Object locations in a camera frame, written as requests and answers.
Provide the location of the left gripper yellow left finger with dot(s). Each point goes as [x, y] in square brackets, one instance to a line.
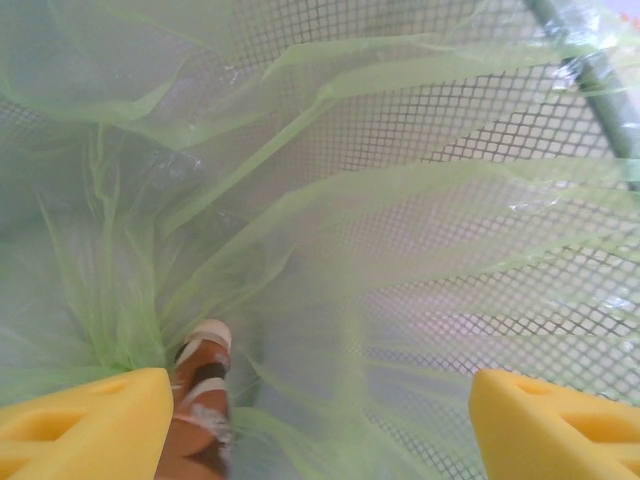
[75, 440]

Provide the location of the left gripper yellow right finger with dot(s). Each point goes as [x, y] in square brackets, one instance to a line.
[565, 440]

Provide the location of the green trash bin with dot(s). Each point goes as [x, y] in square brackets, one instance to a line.
[125, 240]

